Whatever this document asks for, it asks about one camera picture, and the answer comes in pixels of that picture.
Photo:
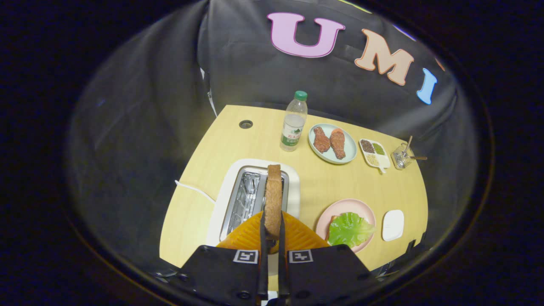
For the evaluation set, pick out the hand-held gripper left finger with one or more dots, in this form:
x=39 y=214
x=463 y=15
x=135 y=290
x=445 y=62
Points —
x=225 y=276

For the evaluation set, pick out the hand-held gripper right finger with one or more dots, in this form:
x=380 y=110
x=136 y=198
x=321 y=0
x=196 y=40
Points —
x=327 y=276

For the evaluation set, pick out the green lettuce leaf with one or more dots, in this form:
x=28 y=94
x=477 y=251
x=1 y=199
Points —
x=350 y=229

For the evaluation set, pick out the brown crust bread slice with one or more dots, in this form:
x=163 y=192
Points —
x=273 y=199

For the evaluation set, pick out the white toaster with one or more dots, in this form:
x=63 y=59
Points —
x=221 y=208

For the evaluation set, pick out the pink plate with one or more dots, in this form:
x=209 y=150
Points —
x=340 y=206

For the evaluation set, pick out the white square plate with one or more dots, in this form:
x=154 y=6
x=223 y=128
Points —
x=393 y=225

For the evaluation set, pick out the pile of pale beans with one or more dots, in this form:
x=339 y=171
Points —
x=372 y=159

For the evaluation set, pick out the white divided dish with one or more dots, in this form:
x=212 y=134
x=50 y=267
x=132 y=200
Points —
x=383 y=160

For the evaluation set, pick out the pale green plate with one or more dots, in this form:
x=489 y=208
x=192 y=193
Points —
x=350 y=148

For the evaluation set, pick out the brown fried chicken piece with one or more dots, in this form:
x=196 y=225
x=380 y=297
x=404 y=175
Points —
x=321 y=140
x=338 y=144

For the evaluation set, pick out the pile of dark beans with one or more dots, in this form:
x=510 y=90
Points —
x=367 y=146

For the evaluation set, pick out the clear glass utensil cup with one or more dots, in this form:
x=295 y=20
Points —
x=400 y=159

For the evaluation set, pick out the pile of green beans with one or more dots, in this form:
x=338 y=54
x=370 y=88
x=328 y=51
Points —
x=378 y=148

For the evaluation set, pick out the clear water bottle green cap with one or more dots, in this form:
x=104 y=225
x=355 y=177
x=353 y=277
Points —
x=293 y=127

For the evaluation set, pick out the light wooden stick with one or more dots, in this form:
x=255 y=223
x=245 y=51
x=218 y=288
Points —
x=408 y=145

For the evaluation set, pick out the black backdrop cloth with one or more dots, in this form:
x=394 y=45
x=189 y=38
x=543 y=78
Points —
x=148 y=127

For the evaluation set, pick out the black table edge bracket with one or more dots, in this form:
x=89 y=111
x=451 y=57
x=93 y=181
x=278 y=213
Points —
x=414 y=246

